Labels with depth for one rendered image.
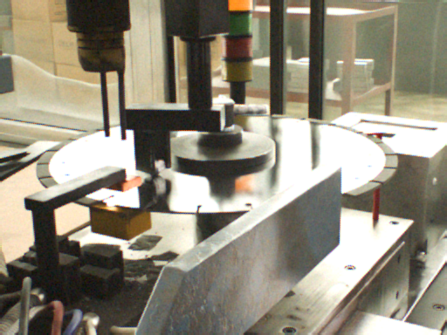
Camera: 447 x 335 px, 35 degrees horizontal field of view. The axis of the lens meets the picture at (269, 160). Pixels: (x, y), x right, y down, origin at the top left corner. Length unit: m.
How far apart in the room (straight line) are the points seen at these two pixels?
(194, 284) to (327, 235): 0.17
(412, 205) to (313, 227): 0.44
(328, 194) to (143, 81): 0.86
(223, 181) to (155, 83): 0.70
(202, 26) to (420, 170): 0.40
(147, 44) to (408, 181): 0.60
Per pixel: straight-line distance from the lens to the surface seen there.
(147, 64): 1.31
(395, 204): 0.93
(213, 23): 0.60
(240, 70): 0.98
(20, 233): 1.09
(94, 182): 0.55
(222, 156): 0.67
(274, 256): 0.44
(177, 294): 0.35
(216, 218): 0.71
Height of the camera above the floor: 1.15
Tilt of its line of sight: 17 degrees down
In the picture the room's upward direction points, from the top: straight up
